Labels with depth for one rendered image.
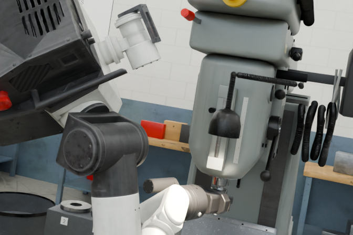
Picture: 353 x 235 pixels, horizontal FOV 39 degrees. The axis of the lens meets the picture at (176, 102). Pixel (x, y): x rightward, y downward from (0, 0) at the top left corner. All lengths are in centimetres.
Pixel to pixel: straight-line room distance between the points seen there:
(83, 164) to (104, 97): 16
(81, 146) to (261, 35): 56
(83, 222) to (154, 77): 450
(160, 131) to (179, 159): 68
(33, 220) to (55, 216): 164
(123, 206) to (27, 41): 34
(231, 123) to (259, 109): 18
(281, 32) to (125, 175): 54
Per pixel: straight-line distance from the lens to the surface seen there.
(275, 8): 116
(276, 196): 175
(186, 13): 114
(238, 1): 114
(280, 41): 124
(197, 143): 131
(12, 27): 94
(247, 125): 128
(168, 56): 582
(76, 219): 146
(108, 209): 93
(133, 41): 106
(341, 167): 508
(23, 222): 311
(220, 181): 137
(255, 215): 178
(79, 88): 92
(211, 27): 127
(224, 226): 179
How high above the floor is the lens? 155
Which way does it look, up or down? 3 degrees down
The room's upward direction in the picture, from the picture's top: 9 degrees clockwise
